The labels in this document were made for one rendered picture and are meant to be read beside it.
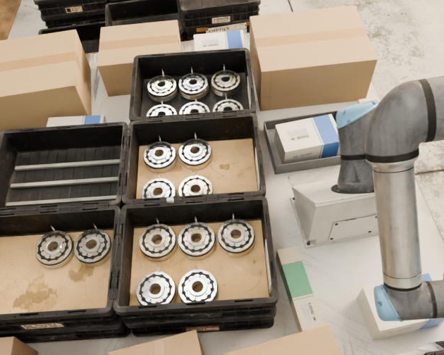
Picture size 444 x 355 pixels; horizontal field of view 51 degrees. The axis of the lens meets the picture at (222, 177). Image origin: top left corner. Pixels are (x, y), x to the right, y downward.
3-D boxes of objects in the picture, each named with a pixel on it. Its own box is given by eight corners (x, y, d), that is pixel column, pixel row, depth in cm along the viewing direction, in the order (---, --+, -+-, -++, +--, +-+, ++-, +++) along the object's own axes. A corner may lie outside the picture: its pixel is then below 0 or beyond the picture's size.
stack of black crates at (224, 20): (251, 35, 281) (251, -34, 244) (259, 69, 265) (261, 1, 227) (185, 44, 280) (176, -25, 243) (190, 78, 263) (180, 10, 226)
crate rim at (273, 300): (266, 198, 128) (266, 194, 126) (279, 305, 111) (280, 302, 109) (122, 208, 129) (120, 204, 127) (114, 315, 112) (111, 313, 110)
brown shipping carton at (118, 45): (182, 51, 194) (177, 19, 181) (184, 89, 182) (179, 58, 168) (111, 58, 194) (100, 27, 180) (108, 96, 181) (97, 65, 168)
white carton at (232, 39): (243, 47, 194) (242, 29, 186) (246, 67, 187) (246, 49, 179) (195, 52, 193) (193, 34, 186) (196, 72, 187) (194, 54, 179)
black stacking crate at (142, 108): (248, 73, 169) (248, 48, 160) (256, 136, 153) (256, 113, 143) (141, 80, 170) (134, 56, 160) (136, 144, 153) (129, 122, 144)
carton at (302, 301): (275, 258, 140) (276, 250, 135) (294, 253, 141) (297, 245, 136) (300, 337, 127) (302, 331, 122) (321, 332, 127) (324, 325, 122)
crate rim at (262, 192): (256, 117, 145) (256, 112, 143) (266, 198, 128) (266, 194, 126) (130, 126, 145) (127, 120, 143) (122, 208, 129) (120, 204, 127)
